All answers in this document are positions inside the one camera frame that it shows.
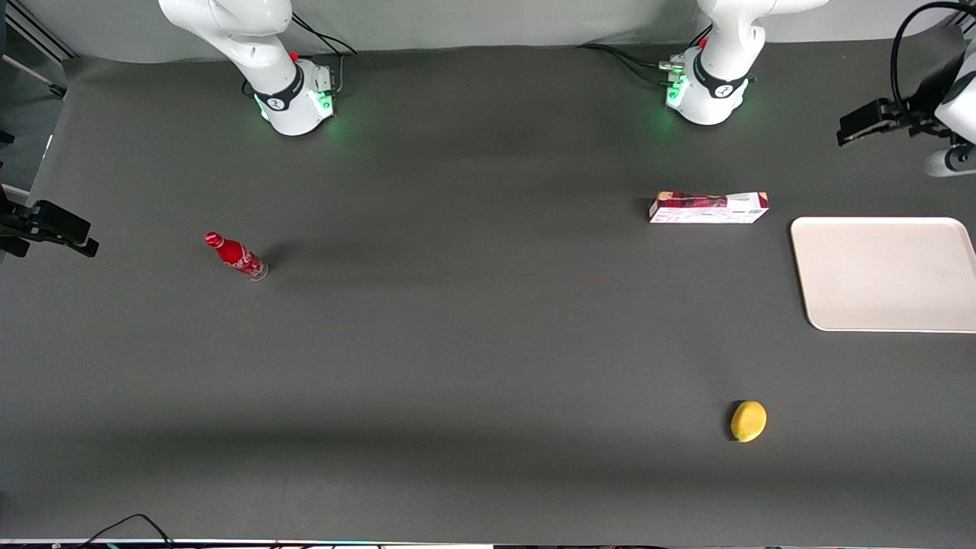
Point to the red tartan cookie box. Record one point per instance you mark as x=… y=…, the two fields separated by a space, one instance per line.
x=707 y=208

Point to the cream plastic tray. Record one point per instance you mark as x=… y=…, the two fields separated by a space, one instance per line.
x=888 y=274

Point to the red cola bottle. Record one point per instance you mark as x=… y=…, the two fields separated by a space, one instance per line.
x=235 y=255

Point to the yellow lemon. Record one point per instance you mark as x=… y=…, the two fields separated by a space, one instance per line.
x=748 y=422

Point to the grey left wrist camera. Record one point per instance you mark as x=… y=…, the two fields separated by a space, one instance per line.
x=949 y=162

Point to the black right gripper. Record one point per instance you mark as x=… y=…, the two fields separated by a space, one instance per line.
x=14 y=226

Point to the aluminium frame rack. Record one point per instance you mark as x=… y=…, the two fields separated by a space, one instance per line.
x=34 y=34

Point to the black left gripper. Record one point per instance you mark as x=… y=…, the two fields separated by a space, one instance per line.
x=925 y=97

